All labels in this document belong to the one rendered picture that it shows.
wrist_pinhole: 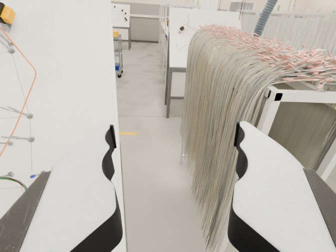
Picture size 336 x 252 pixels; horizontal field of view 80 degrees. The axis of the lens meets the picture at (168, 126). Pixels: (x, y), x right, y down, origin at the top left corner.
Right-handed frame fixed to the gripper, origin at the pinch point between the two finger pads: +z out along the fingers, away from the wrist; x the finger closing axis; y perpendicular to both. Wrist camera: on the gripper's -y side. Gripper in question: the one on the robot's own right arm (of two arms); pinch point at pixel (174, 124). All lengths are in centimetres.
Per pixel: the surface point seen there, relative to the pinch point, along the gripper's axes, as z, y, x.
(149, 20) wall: 1123, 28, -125
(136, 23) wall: 1117, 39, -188
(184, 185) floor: 148, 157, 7
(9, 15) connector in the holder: 53, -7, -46
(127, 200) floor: 124, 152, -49
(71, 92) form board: 51, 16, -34
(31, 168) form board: 35, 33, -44
